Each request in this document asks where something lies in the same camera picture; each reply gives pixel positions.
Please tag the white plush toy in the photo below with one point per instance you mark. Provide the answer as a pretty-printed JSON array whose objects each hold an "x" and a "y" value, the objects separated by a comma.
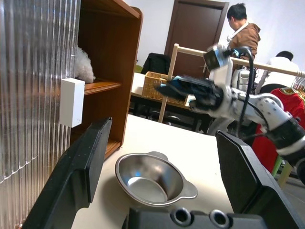
[{"x": 83, "y": 69}]

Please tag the person in white shirt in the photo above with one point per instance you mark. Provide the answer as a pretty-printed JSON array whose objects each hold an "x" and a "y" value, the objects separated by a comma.
[{"x": 278, "y": 65}]

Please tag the green plastic stool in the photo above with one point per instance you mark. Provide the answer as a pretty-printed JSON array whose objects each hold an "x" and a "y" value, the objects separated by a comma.
[{"x": 277, "y": 164}]

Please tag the red garment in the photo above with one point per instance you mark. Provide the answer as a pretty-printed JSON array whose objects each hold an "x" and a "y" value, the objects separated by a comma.
[{"x": 290, "y": 102}]

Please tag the man in brown hoodie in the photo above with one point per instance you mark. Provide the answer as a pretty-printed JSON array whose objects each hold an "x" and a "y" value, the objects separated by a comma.
[{"x": 247, "y": 38}]

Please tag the ribbed glass sliding door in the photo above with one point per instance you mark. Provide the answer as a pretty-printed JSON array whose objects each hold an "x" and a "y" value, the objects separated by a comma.
[{"x": 28, "y": 83}]

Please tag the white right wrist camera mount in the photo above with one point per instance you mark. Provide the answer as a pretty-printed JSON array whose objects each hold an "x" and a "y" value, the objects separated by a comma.
[{"x": 222, "y": 71}]

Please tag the black bag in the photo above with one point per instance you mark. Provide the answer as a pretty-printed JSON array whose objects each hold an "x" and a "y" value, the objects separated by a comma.
[{"x": 155, "y": 63}]

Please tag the dark brown room door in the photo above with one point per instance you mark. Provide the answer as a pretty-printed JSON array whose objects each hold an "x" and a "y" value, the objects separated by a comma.
[{"x": 190, "y": 31}]

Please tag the wicker basket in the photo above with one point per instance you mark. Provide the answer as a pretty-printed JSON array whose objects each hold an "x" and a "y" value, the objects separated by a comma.
[{"x": 152, "y": 86}]

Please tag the wooden cabinet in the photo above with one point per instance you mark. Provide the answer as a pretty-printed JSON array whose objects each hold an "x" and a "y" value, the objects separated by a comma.
[{"x": 107, "y": 47}]

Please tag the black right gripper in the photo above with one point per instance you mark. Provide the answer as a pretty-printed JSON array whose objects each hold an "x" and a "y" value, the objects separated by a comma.
[{"x": 209, "y": 100}]

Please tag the small metal bowl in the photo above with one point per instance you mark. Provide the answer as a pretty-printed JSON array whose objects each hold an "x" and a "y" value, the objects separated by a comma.
[{"x": 147, "y": 181}]

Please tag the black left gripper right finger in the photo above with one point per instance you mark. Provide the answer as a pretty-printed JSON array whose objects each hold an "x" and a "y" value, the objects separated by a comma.
[{"x": 250, "y": 179}]

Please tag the light wooden clothes rack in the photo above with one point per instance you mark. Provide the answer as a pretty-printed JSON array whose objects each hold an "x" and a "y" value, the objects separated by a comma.
[{"x": 173, "y": 59}]

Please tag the wooden cabinet shelf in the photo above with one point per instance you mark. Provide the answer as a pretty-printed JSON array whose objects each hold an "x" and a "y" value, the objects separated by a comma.
[{"x": 102, "y": 86}]

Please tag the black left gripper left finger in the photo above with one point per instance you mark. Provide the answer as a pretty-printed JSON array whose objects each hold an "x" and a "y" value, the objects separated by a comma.
[{"x": 71, "y": 167}]

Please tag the white rectangular box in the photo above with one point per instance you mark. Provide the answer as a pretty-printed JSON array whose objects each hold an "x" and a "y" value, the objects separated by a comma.
[{"x": 71, "y": 102}]

